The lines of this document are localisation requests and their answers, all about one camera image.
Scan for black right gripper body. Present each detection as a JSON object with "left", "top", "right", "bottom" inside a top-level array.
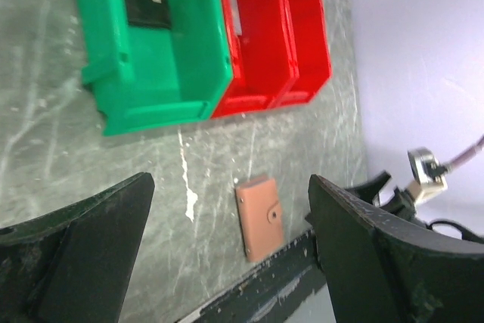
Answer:
[{"left": 347, "top": 170, "right": 484, "bottom": 243}]

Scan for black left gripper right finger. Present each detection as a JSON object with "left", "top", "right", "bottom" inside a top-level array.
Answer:
[{"left": 308, "top": 175, "right": 483, "bottom": 322}]

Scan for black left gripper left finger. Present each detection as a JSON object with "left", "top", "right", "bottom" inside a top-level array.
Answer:
[{"left": 1, "top": 172, "right": 155, "bottom": 322}]

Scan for tan leather card holder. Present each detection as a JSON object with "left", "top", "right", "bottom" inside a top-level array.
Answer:
[{"left": 235, "top": 175, "right": 284, "bottom": 262}]

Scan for silver purple credit card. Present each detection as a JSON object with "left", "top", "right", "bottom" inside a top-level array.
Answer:
[{"left": 229, "top": 0, "right": 243, "bottom": 36}]

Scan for right red plastic bin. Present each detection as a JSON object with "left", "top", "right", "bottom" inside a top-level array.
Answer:
[{"left": 273, "top": 0, "right": 332, "bottom": 108}]

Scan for red plastic bin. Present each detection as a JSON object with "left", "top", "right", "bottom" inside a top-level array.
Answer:
[
  {"left": 213, "top": 0, "right": 293, "bottom": 118},
  {"left": 273, "top": 0, "right": 332, "bottom": 108}
]

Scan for middle red plastic bin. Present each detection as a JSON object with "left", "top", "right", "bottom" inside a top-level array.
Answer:
[{"left": 213, "top": 0, "right": 293, "bottom": 118}]

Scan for green plastic bin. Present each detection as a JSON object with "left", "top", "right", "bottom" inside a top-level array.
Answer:
[{"left": 77, "top": 0, "right": 233, "bottom": 136}]

